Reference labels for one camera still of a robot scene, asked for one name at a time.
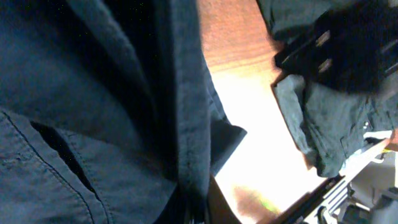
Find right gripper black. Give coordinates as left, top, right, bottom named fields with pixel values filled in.
left=275, top=1, right=397, bottom=93

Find navy blue shorts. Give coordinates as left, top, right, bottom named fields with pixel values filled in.
left=1, top=0, right=246, bottom=224

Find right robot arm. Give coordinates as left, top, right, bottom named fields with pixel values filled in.
left=258, top=0, right=397, bottom=223

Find black garment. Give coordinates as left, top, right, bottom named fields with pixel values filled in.
left=258, top=0, right=397, bottom=177

